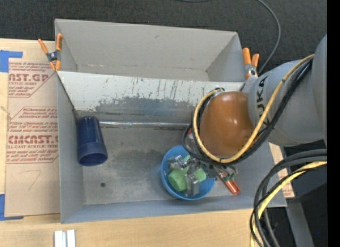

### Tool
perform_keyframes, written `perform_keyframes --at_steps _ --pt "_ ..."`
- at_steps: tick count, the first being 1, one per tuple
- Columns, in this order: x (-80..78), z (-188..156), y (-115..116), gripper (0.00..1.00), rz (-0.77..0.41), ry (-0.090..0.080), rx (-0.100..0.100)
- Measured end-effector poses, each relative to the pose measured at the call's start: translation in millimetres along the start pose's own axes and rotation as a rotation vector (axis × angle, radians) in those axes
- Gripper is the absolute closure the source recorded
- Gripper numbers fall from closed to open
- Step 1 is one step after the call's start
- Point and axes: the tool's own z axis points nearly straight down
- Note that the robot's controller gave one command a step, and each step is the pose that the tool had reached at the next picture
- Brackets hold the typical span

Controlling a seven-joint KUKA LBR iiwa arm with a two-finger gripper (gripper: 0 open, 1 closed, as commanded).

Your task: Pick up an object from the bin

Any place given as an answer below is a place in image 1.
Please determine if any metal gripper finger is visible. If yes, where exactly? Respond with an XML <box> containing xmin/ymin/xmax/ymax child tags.
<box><xmin>185</xmin><ymin>171</ymin><xmax>201</xmax><ymax>198</ymax></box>
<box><xmin>166</xmin><ymin>155</ymin><xmax>193</xmax><ymax>171</ymax></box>

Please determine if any light green cylinder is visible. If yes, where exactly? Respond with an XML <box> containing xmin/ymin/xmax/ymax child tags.
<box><xmin>167</xmin><ymin>155</ymin><xmax>208</xmax><ymax>192</ymax></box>

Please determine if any light blue bowl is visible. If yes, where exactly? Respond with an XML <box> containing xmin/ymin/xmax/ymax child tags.
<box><xmin>160</xmin><ymin>144</ymin><xmax>216</xmax><ymax>201</ymax></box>

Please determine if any grey metal bin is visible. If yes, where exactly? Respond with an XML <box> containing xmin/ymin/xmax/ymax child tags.
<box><xmin>54</xmin><ymin>19</ymin><xmax>288</xmax><ymax>224</ymax></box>

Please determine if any dark blue cup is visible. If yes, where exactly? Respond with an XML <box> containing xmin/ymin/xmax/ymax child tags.
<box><xmin>76</xmin><ymin>115</ymin><xmax>108</xmax><ymax>167</ymax></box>

